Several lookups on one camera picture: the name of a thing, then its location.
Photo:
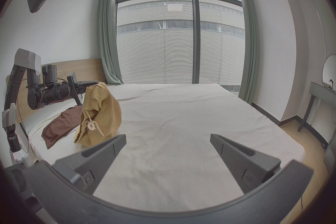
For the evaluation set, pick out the round white mirror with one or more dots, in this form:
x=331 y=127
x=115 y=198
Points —
x=331 y=68

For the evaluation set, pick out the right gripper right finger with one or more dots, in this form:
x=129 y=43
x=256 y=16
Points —
x=236 y=157

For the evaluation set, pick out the grey side table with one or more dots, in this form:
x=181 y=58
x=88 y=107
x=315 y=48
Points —
x=319 y=93

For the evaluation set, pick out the bed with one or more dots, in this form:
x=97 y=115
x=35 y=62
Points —
x=183 y=118

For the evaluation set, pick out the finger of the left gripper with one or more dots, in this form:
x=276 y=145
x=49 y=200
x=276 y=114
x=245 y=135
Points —
x=84 y=85

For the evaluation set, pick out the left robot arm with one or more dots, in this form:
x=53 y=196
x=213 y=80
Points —
x=32 y=91

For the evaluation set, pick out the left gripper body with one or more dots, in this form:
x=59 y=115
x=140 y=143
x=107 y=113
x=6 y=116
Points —
x=59 y=93

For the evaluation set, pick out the brown garment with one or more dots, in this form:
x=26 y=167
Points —
x=60 y=125

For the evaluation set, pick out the tan shorts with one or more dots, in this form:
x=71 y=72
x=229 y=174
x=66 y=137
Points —
x=105 y=112

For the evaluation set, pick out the grey-green curtain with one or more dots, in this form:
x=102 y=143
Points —
x=248 y=47
x=107 y=34

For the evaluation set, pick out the window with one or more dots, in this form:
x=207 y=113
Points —
x=157 y=47

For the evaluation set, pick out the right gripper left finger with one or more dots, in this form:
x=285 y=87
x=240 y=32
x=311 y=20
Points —
x=99 y=157

